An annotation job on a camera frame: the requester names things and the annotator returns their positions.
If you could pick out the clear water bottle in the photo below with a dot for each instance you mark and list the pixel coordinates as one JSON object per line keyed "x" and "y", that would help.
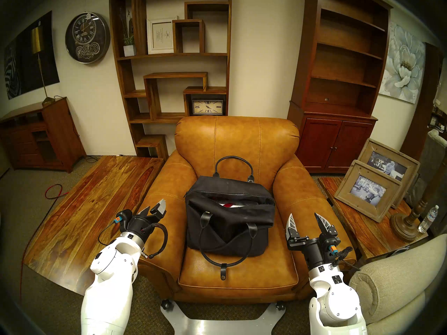
{"x": 427, "y": 221}

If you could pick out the rosewood coffee table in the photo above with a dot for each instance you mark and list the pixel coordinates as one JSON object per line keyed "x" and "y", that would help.
{"x": 90, "y": 205}

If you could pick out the round gear wall clock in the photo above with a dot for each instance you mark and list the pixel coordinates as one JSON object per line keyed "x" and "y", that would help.
{"x": 87, "y": 37}

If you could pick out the plant in grey pot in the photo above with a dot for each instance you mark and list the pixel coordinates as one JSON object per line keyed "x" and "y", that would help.
{"x": 129, "y": 50}

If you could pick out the wooden side table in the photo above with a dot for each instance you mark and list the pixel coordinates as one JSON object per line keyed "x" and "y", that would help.
{"x": 363, "y": 229}

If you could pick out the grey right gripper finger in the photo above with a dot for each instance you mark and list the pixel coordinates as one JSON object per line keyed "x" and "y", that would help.
{"x": 324, "y": 228}
{"x": 291, "y": 228}

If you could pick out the rectangular mantel clock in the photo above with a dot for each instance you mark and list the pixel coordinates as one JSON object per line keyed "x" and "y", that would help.
{"x": 207, "y": 107}

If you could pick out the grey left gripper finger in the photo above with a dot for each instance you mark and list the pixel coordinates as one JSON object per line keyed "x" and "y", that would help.
{"x": 145, "y": 212}
{"x": 159, "y": 209}

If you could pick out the wooden table lamp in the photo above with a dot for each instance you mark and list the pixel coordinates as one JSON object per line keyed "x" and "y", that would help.
{"x": 405, "y": 229}

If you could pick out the white flower painting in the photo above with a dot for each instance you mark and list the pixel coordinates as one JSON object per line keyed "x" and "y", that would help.
{"x": 403, "y": 65}

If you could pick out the dark wood sideboard cabinet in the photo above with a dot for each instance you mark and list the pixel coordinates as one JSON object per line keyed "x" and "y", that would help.
{"x": 59, "y": 135}

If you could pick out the gold shade lamp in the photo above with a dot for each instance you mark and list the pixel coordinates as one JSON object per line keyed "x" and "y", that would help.
{"x": 37, "y": 41}

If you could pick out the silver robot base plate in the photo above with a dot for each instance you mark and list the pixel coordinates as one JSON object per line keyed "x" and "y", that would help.
{"x": 223, "y": 325}

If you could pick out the black zipper handbag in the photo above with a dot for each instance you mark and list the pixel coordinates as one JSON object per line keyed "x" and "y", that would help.
{"x": 227, "y": 229}

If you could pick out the large rustic wood picture frame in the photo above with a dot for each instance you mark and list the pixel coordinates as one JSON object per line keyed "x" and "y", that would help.
{"x": 412, "y": 163}

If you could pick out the tan leather armchair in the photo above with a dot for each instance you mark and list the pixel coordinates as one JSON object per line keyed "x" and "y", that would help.
{"x": 237, "y": 142}

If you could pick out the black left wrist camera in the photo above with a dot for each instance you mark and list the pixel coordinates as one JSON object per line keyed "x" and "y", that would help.
{"x": 124, "y": 215}

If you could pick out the dark zebra wall picture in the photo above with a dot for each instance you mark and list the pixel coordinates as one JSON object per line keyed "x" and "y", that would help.
{"x": 24, "y": 69}

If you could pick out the open wooden shelf unit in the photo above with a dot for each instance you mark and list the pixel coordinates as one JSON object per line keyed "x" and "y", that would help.
{"x": 139, "y": 30}

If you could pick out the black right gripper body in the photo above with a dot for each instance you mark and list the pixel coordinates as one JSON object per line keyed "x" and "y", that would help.
{"x": 314, "y": 250}

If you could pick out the white framed certificate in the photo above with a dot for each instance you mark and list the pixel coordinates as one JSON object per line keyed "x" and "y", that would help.
{"x": 159, "y": 36}

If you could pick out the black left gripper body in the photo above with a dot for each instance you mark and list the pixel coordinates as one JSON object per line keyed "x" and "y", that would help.
{"x": 139, "y": 224}

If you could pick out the dark bookcase with ornaments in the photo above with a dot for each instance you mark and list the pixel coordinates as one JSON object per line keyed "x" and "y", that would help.
{"x": 438, "y": 121}

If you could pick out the cherry wood bookcase hutch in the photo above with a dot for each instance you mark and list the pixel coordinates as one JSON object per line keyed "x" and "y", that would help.
{"x": 331, "y": 142}

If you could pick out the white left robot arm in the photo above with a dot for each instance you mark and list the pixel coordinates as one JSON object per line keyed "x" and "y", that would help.
{"x": 108, "y": 296}

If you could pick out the small rustic wood picture frame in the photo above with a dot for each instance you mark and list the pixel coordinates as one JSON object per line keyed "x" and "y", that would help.
{"x": 349, "y": 194}

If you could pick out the grey upholstered armchair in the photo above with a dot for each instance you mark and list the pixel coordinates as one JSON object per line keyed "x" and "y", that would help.
{"x": 431, "y": 153}

